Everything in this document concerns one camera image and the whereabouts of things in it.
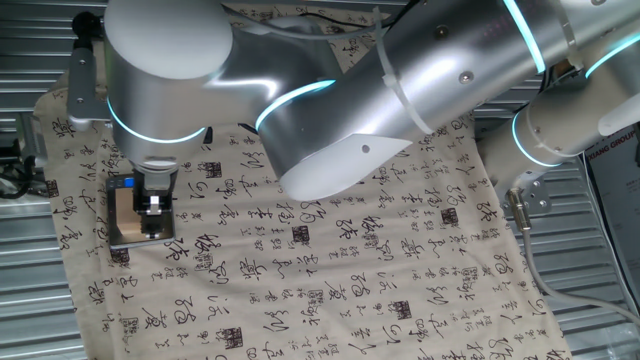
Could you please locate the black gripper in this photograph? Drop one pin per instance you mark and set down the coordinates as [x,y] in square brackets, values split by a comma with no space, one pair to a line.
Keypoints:
[167,192]

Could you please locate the light wooden block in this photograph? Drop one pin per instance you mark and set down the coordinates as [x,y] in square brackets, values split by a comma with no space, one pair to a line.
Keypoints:
[127,220]

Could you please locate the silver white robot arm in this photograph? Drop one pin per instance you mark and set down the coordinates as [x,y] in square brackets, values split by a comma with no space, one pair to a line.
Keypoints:
[350,100]

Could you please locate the silver digital scale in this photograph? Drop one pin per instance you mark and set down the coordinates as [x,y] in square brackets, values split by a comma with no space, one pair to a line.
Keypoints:
[117,240]

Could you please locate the beige calligraphy print cloth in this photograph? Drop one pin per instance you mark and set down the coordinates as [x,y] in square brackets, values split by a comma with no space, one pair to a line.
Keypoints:
[325,260]

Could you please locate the printed poster sign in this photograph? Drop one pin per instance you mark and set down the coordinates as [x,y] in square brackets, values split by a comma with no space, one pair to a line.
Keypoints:
[615,200]

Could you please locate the silver camera bracket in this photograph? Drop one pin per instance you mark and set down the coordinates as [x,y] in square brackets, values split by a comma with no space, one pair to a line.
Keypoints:
[82,90]

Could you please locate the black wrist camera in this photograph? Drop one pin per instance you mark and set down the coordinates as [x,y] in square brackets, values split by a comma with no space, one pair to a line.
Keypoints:
[87,25]

